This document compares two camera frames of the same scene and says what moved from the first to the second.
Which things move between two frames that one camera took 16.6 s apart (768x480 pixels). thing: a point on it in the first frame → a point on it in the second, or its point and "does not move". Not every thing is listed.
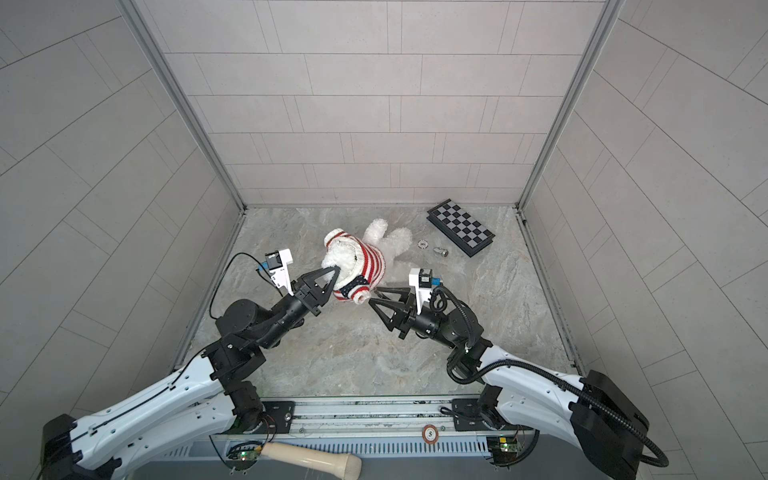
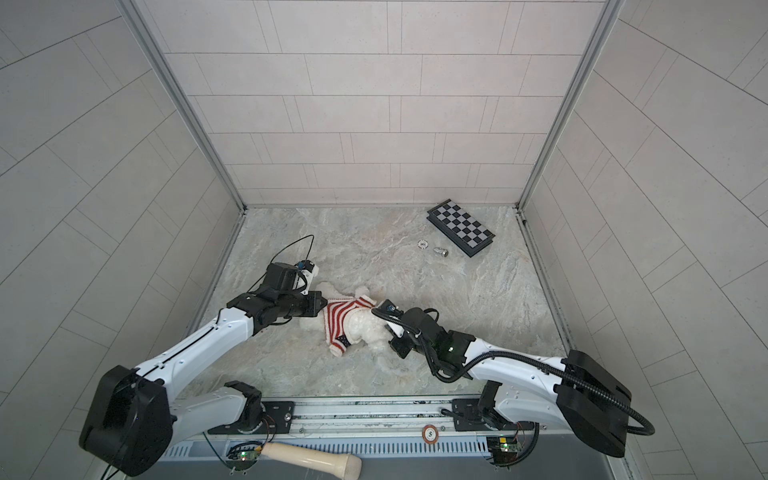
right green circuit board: (504, 449) does not move
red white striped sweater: (370, 274) → (334, 314)
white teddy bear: (392, 245) → (363, 325)
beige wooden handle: (344, 465) does not move
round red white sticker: (430, 434) does not move
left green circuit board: (243, 456) does not move
